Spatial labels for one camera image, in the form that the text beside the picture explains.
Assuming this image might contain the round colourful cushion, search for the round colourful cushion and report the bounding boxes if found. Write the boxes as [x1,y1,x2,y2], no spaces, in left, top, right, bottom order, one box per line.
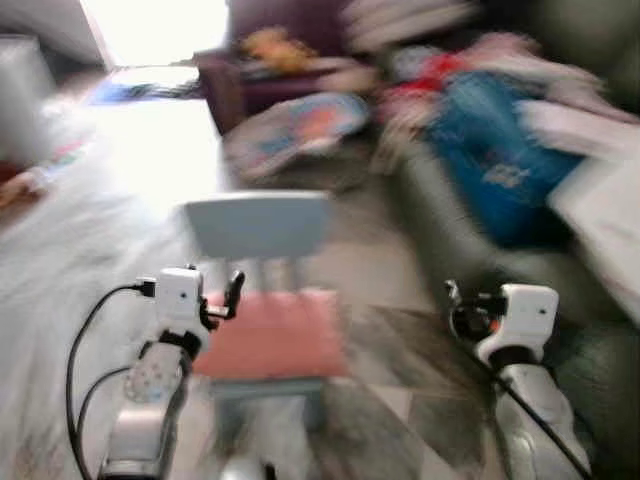
[225,92,371,181]

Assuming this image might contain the purple armchair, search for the purple armchair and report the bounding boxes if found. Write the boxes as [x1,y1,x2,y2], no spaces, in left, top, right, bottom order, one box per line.
[195,0,386,136]

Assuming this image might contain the light blue kids chair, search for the light blue kids chair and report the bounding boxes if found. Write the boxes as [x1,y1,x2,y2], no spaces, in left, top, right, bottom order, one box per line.
[185,190,346,471]

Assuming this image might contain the grey left robot leg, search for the grey left robot leg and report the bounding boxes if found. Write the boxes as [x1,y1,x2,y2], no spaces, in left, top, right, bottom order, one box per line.
[220,458,276,480]

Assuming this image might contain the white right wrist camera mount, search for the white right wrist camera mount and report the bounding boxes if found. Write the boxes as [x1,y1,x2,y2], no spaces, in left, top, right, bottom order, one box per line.
[475,284,560,364]

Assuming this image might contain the orange plush toy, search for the orange plush toy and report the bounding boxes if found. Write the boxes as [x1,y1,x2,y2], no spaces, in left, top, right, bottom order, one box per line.
[240,28,306,73]

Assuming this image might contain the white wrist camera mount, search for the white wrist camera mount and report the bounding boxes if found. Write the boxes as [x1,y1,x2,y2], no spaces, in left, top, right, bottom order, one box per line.
[475,284,560,364]
[155,267,208,346]

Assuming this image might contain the grey green leather sofa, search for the grey green leather sofa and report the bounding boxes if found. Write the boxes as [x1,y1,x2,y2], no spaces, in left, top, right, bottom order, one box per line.
[385,0,640,480]

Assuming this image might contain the red and white clothes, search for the red and white clothes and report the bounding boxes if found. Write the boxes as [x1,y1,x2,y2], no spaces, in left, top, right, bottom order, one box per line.
[375,35,640,141]

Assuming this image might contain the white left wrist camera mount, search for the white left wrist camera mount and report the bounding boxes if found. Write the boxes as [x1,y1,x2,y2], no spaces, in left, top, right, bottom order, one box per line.
[155,267,208,346]

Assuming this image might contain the blue floor mat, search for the blue floor mat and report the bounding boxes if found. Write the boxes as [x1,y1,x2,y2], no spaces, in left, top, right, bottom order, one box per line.
[85,68,206,106]

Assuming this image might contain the pink pillow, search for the pink pillow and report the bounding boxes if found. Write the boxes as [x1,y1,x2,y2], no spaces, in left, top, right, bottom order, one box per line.
[192,288,351,381]

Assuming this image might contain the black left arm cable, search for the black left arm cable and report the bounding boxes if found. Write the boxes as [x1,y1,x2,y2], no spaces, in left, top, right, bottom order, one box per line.
[65,280,158,479]

